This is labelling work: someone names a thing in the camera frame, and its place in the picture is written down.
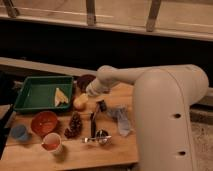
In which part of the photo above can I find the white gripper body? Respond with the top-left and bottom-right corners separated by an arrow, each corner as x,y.
86,79 -> 109,96

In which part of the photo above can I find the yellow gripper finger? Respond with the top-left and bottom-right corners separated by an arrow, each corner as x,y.
77,93 -> 88,104

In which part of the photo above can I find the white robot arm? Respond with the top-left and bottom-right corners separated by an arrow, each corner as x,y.
86,65 -> 209,171

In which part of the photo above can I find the dark brown bowl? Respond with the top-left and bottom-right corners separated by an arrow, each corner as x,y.
77,74 -> 95,93

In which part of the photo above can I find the black small brush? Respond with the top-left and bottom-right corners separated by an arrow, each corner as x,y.
92,100 -> 107,119

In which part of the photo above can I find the dark grape bunch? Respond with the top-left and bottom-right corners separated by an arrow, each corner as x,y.
64,112 -> 82,138

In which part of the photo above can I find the grey blue cloth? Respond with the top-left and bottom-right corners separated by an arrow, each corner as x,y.
107,105 -> 132,137

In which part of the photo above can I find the small metal cup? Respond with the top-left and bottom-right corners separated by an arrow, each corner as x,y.
96,129 -> 108,145

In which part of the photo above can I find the green plastic tray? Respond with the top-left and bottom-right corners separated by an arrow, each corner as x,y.
14,76 -> 73,113

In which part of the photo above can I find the orange bowl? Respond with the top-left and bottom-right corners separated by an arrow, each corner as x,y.
31,111 -> 58,137

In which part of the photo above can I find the silver spoon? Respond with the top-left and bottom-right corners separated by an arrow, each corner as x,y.
82,136 -> 112,143

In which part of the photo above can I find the white cup red inside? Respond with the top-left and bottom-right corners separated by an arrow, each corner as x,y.
41,133 -> 63,155

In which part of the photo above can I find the blue cup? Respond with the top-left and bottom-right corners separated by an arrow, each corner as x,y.
11,125 -> 29,142

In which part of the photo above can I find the black handled spatula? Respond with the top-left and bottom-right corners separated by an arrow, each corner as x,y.
90,113 -> 96,138

